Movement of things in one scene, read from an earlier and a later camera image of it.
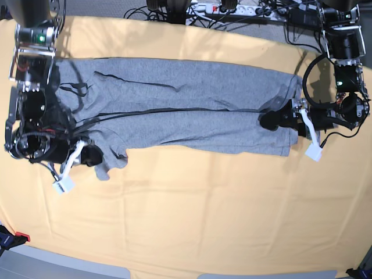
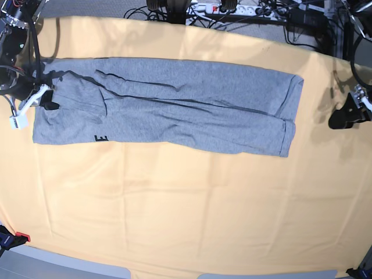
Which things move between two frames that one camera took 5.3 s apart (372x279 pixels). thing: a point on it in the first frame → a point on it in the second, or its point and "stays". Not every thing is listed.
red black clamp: [8, 239] stays
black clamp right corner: [364, 271] stays
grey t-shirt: [113, 104] stays
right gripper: [318, 119] → [350, 113]
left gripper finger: [91, 155] → [46, 100]
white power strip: [239, 11] stays
